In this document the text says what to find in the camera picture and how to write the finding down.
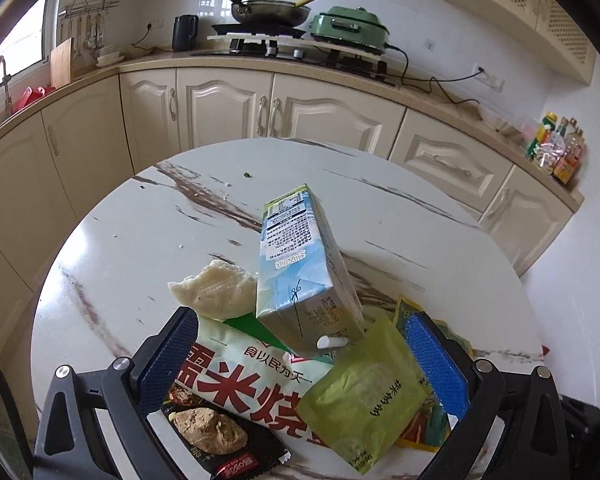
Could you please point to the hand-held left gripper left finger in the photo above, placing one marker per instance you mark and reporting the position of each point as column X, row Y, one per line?
column 167, row 355

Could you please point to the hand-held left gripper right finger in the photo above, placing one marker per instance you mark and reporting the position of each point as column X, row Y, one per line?
column 437, row 365

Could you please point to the white red food bag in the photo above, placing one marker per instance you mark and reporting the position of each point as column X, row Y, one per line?
column 240, row 390

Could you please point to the black snack wrapper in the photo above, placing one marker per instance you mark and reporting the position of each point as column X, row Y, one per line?
column 205, row 430

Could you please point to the green snack packet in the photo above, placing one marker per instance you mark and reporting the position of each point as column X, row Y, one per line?
column 360, row 400

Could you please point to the half-eaten white bun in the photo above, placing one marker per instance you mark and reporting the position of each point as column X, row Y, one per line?
column 215, row 287

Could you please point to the round marble table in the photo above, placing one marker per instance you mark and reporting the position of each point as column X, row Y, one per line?
column 180, row 240

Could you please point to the blue white milk carton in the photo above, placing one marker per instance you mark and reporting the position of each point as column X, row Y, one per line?
column 300, row 280

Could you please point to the cluster of condiment bottles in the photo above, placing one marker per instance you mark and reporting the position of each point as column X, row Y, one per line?
column 555, row 150

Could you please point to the cream base cabinets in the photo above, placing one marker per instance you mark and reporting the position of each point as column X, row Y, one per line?
column 220, row 105

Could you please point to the red dish basin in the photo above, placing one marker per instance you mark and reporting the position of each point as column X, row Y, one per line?
column 32, row 99

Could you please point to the stack of white bowls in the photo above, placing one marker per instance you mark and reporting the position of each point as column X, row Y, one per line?
column 110, row 56

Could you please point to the black gas stove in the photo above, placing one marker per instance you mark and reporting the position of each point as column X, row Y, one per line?
column 350, row 67

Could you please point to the wooden cutting board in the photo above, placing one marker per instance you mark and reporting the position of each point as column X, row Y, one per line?
column 61, row 62

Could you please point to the black electric kettle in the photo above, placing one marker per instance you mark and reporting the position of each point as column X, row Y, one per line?
column 185, row 32

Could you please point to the black induction cooker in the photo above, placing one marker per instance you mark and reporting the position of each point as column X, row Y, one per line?
column 255, row 30

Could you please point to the sliding window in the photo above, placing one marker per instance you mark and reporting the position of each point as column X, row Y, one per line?
column 25, row 45

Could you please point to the hanging utensil rack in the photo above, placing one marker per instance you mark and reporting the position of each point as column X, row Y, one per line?
column 87, row 20

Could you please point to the green electric cooker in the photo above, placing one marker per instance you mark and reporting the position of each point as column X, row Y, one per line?
column 350, row 30

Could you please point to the wok with lid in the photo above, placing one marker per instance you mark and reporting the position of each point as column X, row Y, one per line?
column 270, row 10

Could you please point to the large lattice door cabinet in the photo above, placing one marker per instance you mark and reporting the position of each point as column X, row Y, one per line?
column 530, row 5

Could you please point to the white wall socket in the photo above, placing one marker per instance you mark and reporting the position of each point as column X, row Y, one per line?
column 156, row 24
column 489, row 77

